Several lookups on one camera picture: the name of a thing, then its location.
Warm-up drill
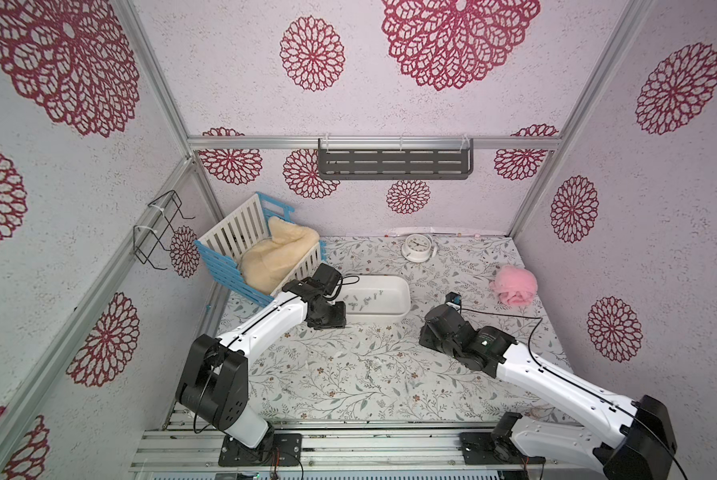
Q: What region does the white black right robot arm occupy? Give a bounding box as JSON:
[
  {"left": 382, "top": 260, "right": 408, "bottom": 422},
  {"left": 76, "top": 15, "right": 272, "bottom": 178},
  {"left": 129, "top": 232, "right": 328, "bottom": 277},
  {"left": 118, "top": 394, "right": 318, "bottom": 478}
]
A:
[{"left": 419, "top": 292, "right": 679, "bottom": 479}]

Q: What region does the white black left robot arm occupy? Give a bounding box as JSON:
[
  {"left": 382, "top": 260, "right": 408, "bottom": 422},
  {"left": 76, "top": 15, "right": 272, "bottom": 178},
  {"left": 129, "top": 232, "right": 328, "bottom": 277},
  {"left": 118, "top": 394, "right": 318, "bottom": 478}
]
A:
[{"left": 176, "top": 263, "right": 346, "bottom": 449}]

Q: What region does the white storage box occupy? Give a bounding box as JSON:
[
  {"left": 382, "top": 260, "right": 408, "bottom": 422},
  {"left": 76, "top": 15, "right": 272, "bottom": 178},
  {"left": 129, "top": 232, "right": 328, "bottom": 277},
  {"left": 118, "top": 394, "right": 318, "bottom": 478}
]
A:
[{"left": 338, "top": 275, "right": 412, "bottom": 325}]

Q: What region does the cream plush cloth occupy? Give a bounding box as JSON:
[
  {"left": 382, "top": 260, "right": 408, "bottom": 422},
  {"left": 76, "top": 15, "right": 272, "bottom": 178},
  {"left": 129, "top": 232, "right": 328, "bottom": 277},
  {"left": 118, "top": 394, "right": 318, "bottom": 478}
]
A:
[{"left": 240, "top": 217, "right": 320, "bottom": 295}]

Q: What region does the pink plush toy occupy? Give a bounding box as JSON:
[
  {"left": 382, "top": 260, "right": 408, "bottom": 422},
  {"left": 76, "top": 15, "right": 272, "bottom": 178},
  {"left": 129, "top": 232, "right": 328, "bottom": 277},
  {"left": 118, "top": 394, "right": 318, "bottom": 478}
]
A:
[{"left": 490, "top": 265, "right": 539, "bottom": 307}]

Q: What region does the blue white slatted crate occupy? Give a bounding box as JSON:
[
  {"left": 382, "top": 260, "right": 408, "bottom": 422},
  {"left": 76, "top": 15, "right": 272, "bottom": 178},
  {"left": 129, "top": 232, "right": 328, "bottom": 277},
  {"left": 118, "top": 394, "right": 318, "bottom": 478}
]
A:
[{"left": 194, "top": 192, "right": 326, "bottom": 306}]

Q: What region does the white alarm clock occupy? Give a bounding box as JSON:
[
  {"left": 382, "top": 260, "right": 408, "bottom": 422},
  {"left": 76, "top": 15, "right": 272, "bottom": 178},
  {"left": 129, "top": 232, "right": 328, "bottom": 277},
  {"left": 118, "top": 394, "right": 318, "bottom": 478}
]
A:
[{"left": 401, "top": 233, "right": 438, "bottom": 264}]

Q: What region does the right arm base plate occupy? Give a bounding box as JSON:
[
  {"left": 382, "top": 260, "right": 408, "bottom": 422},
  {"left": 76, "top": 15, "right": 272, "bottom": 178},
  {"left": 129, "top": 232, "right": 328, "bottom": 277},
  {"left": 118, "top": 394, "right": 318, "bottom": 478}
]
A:
[{"left": 459, "top": 412, "right": 546, "bottom": 467}]

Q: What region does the grey wall shelf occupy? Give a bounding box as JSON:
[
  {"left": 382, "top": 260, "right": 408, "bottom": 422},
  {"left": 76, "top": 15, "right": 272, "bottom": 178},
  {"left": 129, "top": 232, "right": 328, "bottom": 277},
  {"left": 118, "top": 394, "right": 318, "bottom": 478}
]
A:
[{"left": 316, "top": 140, "right": 474, "bottom": 181}]

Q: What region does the aluminium front rail frame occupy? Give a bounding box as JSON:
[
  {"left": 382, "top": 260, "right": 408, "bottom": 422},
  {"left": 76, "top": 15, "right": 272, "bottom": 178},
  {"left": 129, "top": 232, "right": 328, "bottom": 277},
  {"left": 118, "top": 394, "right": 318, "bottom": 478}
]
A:
[{"left": 126, "top": 392, "right": 636, "bottom": 480}]

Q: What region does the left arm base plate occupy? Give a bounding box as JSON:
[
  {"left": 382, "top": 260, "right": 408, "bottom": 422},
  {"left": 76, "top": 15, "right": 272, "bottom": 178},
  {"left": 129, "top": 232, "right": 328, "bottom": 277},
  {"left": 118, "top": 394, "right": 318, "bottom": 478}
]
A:
[{"left": 218, "top": 433, "right": 304, "bottom": 467}]

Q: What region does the black wire wall rack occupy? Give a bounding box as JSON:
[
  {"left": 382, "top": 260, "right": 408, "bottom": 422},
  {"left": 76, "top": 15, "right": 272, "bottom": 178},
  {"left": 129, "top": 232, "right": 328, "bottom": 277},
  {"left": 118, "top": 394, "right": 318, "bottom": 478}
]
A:
[{"left": 132, "top": 189, "right": 194, "bottom": 271}]

